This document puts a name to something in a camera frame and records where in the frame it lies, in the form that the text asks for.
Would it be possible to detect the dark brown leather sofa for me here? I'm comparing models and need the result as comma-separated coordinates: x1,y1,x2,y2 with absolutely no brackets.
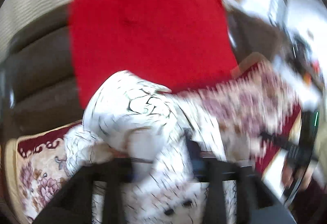
1,5,286,144

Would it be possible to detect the white black crackle-pattern coat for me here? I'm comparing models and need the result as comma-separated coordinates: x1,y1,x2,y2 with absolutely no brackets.
64,70,246,224

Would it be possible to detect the floral red beige sofa cover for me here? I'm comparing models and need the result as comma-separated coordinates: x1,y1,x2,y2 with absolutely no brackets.
6,60,300,223

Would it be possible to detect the large red cushion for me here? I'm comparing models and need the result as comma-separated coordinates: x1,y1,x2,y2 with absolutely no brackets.
69,0,237,107

